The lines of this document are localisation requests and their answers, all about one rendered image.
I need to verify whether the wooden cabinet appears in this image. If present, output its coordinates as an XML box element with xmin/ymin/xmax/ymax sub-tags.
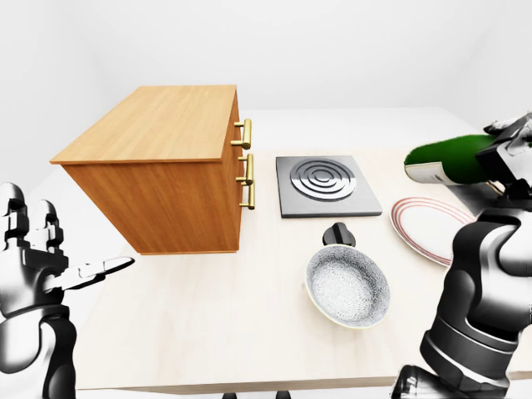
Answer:
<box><xmin>49</xmin><ymin>85</ymin><xmax>244</xmax><ymax>256</ymax></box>

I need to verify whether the patterned grey bowl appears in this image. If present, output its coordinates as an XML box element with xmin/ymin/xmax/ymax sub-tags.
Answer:
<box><xmin>305</xmin><ymin>244</ymin><xmax>392</xmax><ymax>332</ymax></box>

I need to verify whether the green wine bottle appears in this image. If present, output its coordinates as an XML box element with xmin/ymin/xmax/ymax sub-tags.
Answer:
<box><xmin>402</xmin><ymin>133</ymin><xmax>500</xmax><ymax>186</ymax></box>

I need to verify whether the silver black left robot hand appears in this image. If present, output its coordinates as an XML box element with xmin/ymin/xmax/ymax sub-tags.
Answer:
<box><xmin>0</xmin><ymin>181</ymin><xmax>136</xmax><ymax>319</ymax></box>

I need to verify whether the brass drawer handle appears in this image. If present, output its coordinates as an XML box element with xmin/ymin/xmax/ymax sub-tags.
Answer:
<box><xmin>235</xmin><ymin>153</ymin><xmax>255</xmax><ymax>185</ymax></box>
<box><xmin>238</xmin><ymin>182</ymin><xmax>257</xmax><ymax>210</ymax></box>
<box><xmin>229</xmin><ymin>118</ymin><xmax>254</xmax><ymax>150</ymax></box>

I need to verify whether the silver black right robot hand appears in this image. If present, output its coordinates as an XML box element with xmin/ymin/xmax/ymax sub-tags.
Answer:
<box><xmin>475</xmin><ymin>109</ymin><xmax>532</xmax><ymax>197</ymax></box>

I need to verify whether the round black knob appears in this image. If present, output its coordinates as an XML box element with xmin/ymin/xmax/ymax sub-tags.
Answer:
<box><xmin>322</xmin><ymin>222</ymin><xmax>357</xmax><ymax>248</ymax></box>

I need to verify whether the wooden cabinet drawer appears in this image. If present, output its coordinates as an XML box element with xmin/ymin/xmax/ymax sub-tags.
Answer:
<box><xmin>223</xmin><ymin>88</ymin><xmax>241</xmax><ymax>193</ymax></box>
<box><xmin>233</xmin><ymin>162</ymin><xmax>245</xmax><ymax>254</ymax></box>
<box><xmin>228</xmin><ymin>126</ymin><xmax>244</xmax><ymax>224</ymax></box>

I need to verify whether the white plate with red rings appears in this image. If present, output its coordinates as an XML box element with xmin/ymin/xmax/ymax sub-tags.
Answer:
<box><xmin>389</xmin><ymin>196</ymin><xmax>475</xmax><ymax>268</ymax></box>

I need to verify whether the flat dark stove plate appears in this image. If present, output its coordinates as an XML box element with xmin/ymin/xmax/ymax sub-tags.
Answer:
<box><xmin>275</xmin><ymin>155</ymin><xmax>383</xmax><ymax>220</ymax></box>

